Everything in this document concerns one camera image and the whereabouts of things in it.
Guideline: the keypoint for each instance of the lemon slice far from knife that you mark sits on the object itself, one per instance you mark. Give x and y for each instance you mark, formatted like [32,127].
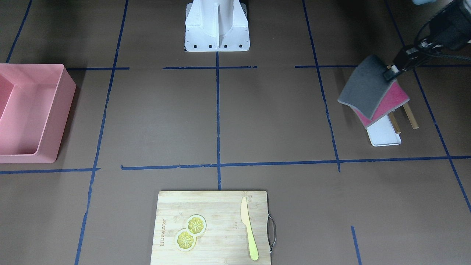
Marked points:
[185,241]

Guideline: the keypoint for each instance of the white towel rack tray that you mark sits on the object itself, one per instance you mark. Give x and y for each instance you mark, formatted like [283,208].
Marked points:
[382,133]

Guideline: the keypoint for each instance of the inner wooden rack rod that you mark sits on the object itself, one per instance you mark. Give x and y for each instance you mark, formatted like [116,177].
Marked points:
[394,122]

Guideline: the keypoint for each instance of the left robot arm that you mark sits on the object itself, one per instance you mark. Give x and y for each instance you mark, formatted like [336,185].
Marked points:
[424,57]

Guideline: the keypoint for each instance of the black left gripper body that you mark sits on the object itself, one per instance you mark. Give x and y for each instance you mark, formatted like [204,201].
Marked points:
[406,57]

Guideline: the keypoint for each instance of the wooden rack rod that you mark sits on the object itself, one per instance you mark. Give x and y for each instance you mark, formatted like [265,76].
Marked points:
[394,122]
[410,116]

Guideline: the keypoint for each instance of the grey and pink cloth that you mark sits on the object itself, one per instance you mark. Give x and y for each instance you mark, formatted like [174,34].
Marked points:
[369,94]

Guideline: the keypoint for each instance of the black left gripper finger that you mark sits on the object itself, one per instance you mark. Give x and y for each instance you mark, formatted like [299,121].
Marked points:
[405,60]

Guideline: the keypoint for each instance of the bamboo cutting board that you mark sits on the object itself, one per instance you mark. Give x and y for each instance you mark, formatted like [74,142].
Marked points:
[224,241]

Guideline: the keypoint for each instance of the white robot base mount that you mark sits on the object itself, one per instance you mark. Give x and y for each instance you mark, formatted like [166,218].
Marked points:
[217,26]

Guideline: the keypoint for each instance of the outer wooden rack rod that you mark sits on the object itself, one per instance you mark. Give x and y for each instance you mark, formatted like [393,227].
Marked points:
[410,116]

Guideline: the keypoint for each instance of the yellow plastic knife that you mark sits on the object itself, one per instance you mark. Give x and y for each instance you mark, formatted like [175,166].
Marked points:
[252,246]

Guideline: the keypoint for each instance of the pink plastic bin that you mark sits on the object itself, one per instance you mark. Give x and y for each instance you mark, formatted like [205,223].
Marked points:
[35,104]

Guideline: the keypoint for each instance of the lemon slice near knife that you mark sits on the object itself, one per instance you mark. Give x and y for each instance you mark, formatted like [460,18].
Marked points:
[196,225]

